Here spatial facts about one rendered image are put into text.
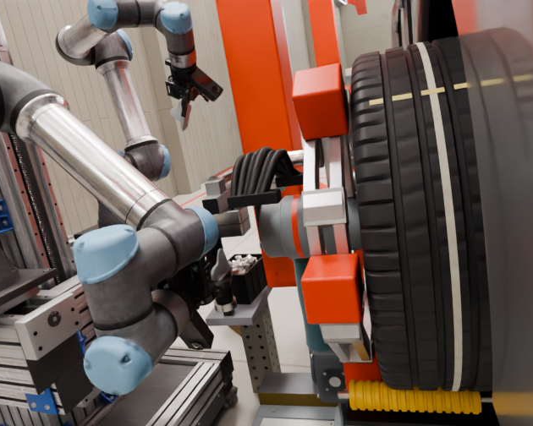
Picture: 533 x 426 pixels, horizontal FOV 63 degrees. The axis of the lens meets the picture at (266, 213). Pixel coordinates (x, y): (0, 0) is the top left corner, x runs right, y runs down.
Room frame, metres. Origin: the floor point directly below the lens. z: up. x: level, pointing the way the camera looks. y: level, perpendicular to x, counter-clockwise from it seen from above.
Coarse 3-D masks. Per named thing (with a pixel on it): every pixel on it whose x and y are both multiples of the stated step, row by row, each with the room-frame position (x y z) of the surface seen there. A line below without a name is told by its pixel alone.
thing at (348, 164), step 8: (344, 136) 0.86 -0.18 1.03; (328, 144) 0.87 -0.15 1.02; (344, 144) 0.86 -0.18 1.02; (328, 152) 0.87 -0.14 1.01; (344, 152) 0.86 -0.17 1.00; (328, 160) 0.87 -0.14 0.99; (344, 160) 0.86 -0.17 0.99; (328, 168) 0.87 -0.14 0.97; (344, 168) 0.86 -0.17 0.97; (328, 176) 0.87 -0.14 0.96; (352, 176) 0.88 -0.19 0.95; (328, 184) 0.87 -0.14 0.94; (352, 184) 0.86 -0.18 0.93; (352, 192) 0.86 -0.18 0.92
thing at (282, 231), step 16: (272, 208) 0.90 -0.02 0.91; (288, 208) 0.88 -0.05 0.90; (352, 208) 0.84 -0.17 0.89; (272, 224) 0.87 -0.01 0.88; (288, 224) 0.86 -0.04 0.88; (352, 224) 0.82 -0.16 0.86; (272, 240) 0.87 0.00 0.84; (288, 240) 0.85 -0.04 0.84; (304, 240) 0.84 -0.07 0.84; (352, 240) 0.83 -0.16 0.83; (272, 256) 0.90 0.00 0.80; (288, 256) 0.88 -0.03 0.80; (304, 256) 0.87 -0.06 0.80
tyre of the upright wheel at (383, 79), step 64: (384, 64) 0.74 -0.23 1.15; (448, 64) 0.66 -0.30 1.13; (384, 128) 0.61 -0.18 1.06; (448, 128) 0.58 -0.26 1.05; (384, 192) 0.57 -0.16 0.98; (384, 256) 0.55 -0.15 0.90; (448, 256) 0.52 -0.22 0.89; (384, 320) 0.55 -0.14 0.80; (448, 320) 0.53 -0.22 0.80; (448, 384) 0.59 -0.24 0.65
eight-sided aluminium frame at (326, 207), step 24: (312, 144) 0.71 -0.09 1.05; (336, 144) 0.70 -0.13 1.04; (312, 168) 0.68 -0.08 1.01; (336, 168) 0.66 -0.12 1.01; (312, 192) 0.65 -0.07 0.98; (336, 192) 0.64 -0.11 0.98; (312, 216) 0.63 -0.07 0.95; (336, 216) 0.62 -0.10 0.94; (312, 240) 0.63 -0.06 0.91; (336, 240) 0.62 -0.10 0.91; (336, 336) 0.63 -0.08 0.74; (360, 336) 0.63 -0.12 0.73; (360, 360) 0.76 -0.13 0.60
